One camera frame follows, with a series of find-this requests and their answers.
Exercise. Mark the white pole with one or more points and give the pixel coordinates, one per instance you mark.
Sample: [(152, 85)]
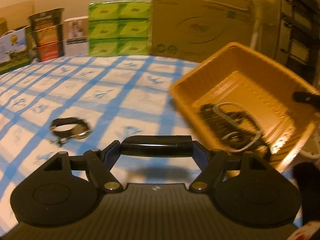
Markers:
[(256, 35)]

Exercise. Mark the stack of green tissue packs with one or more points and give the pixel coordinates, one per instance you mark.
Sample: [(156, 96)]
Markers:
[(117, 30)]

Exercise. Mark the flat cardboard panel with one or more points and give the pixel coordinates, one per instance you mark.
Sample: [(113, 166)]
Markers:
[(17, 12)]

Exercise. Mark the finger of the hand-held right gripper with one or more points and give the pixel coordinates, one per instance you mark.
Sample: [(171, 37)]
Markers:
[(303, 97)]

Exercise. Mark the red instant noodle cup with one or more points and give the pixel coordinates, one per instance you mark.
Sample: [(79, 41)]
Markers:
[(48, 52)]

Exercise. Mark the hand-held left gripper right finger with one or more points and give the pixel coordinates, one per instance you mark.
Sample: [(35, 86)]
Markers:
[(198, 150)]

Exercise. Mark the yellow plastic tray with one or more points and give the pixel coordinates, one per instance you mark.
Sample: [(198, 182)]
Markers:
[(237, 80)]

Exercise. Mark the orange instant noodle cup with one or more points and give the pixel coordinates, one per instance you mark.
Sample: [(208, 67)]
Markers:
[(47, 36)]

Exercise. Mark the yellow tin box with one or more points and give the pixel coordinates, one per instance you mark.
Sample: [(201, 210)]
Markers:
[(2, 27)]

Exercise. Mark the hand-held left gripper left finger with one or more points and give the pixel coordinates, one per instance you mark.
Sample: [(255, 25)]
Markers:
[(113, 150)]

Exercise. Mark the silver mesh band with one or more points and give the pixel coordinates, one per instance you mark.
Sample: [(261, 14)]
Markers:
[(220, 113)]

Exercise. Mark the blue checked tablecloth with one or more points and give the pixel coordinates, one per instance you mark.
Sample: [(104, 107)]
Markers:
[(125, 92)]

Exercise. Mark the blue white milk box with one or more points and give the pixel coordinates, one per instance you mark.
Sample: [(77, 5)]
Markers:
[(12, 50)]

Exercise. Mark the dark metal shelf rack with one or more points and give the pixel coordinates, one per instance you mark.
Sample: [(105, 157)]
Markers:
[(300, 30)]

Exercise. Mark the white round container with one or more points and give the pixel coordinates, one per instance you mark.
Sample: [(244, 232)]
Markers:
[(310, 153)]

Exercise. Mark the large cardboard box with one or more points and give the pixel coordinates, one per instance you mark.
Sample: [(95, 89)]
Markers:
[(200, 25)]

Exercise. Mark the white printed carton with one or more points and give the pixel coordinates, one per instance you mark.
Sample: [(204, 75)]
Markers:
[(76, 37)]

